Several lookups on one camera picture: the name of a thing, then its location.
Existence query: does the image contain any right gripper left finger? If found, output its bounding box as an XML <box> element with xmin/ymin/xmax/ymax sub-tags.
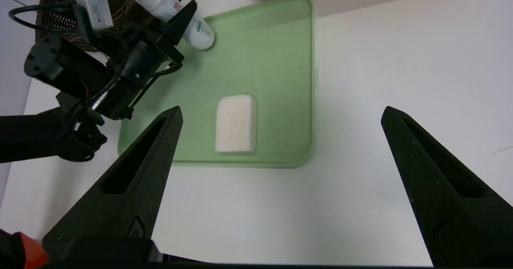
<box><xmin>42</xmin><ymin>106</ymin><xmax>184</xmax><ymax>265</ymax></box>

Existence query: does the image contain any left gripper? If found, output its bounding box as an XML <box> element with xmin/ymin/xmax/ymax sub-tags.
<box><xmin>116</xmin><ymin>0</ymin><xmax>198</xmax><ymax>79</ymax></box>

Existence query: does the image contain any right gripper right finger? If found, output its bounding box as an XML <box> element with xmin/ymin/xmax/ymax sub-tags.
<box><xmin>381</xmin><ymin>106</ymin><xmax>513</xmax><ymax>267</ymax></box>

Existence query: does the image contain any white spray bottle silver cap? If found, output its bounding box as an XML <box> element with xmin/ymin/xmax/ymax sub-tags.
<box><xmin>119</xmin><ymin>0</ymin><xmax>216</xmax><ymax>51</ymax></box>

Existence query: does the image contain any dark brown wicker basket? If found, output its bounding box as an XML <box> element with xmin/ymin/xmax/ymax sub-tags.
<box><xmin>35</xmin><ymin>0</ymin><xmax>169</xmax><ymax>52</ymax></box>

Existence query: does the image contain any light green plastic tray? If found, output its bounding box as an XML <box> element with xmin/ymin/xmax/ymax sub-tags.
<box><xmin>117</xmin><ymin>0</ymin><xmax>314</xmax><ymax>168</ymax></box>

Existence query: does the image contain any white soap bar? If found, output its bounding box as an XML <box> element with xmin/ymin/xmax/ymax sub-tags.
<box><xmin>215</xmin><ymin>95</ymin><xmax>258</xmax><ymax>153</ymax></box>

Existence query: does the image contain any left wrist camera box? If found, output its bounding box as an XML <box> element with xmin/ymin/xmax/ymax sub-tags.
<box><xmin>73</xmin><ymin>0</ymin><xmax>114</xmax><ymax>31</ymax></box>

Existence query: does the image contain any black left camera cable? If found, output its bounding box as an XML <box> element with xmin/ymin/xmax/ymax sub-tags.
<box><xmin>8</xmin><ymin>4</ymin><xmax>83</xmax><ymax>33</ymax></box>

